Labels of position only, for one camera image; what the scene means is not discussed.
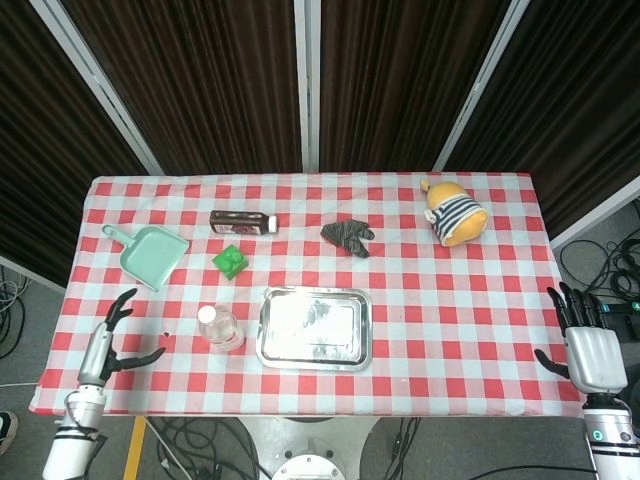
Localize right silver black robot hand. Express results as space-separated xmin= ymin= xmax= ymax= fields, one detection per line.
xmin=533 ymin=282 xmax=629 ymax=396

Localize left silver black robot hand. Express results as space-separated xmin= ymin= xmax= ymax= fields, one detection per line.
xmin=77 ymin=287 xmax=167 ymax=389

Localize transparent plastic water bottle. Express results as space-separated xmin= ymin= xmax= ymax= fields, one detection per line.
xmin=196 ymin=304 xmax=246 ymax=354

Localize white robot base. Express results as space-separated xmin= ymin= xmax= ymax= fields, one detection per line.
xmin=234 ymin=417 xmax=381 ymax=480

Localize red white checkered tablecloth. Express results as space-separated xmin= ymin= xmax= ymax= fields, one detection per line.
xmin=28 ymin=172 xmax=587 ymax=419

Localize brown bottle white cap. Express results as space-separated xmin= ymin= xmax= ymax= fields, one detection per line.
xmin=208 ymin=209 xmax=279 ymax=236

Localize stainless steel tray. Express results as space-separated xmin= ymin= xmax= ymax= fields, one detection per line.
xmin=255 ymin=285 xmax=375 ymax=374

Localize black power box green lights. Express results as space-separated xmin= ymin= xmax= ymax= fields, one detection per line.
xmin=598 ymin=298 xmax=640 ymax=342

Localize mint green dustpan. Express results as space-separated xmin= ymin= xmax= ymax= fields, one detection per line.
xmin=101 ymin=224 xmax=192 ymax=293

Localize black white shoe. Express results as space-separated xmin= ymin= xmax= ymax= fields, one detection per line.
xmin=0 ymin=410 xmax=19 ymax=455

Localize green toy block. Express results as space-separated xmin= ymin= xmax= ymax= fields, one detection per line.
xmin=211 ymin=244 xmax=250 ymax=280

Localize yellow plush toy striped shirt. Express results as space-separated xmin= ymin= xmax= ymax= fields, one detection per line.
xmin=419 ymin=178 xmax=490 ymax=249

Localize dark ribbed partition panel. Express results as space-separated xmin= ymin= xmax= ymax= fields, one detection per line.
xmin=0 ymin=0 xmax=151 ymax=289
xmin=62 ymin=0 xmax=304 ymax=175
xmin=444 ymin=0 xmax=640 ymax=236
xmin=319 ymin=0 xmax=511 ymax=174

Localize dark striped work glove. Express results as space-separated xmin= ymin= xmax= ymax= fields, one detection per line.
xmin=320 ymin=218 xmax=376 ymax=259

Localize grey floor cable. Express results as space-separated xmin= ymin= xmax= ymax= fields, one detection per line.
xmin=0 ymin=264 xmax=32 ymax=361

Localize black floor cable tangle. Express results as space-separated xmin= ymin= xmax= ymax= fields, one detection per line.
xmin=559 ymin=234 xmax=640 ymax=301

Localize white partition frame rail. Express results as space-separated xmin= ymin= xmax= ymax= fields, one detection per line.
xmin=549 ymin=187 xmax=640 ymax=251
xmin=0 ymin=254 xmax=66 ymax=292

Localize black cable bundle under table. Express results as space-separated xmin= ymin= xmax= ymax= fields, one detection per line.
xmin=144 ymin=417 xmax=266 ymax=480

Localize black cable with connector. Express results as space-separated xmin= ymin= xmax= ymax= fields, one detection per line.
xmin=369 ymin=417 xmax=422 ymax=480

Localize white partition frame post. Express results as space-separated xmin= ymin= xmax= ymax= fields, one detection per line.
xmin=292 ymin=0 xmax=321 ymax=174
xmin=432 ymin=0 xmax=531 ymax=172
xmin=28 ymin=0 xmax=165 ymax=176

